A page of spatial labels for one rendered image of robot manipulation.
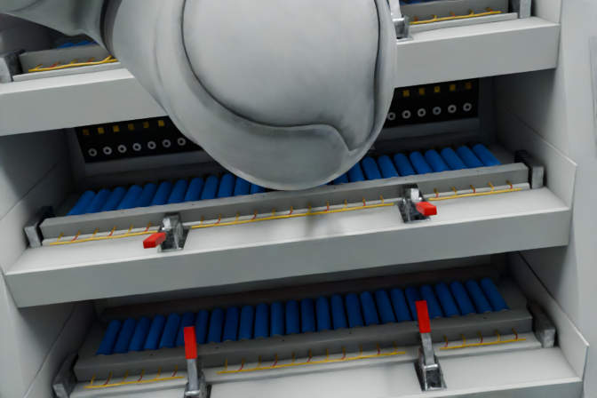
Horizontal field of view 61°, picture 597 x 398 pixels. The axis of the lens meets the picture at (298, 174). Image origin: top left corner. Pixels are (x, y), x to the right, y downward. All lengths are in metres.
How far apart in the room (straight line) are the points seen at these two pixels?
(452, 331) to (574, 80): 0.32
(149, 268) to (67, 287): 0.09
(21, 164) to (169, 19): 0.51
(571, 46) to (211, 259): 0.43
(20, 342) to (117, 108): 0.28
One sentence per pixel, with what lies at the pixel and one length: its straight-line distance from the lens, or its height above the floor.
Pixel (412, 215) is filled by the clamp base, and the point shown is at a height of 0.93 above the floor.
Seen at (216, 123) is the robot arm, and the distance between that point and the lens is 0.19.
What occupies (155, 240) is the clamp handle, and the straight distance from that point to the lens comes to 0.51.
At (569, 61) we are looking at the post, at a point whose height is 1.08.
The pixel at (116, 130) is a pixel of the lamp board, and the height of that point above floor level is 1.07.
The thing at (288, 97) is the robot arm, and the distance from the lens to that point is 0.17.
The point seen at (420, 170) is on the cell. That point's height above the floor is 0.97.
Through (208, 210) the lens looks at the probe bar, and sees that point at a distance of 0.59.
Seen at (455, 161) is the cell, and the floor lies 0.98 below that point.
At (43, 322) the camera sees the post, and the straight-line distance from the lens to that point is 0.71.
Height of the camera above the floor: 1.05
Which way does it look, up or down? 6 degrees down
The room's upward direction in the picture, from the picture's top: 7 degrees counter-clockwise
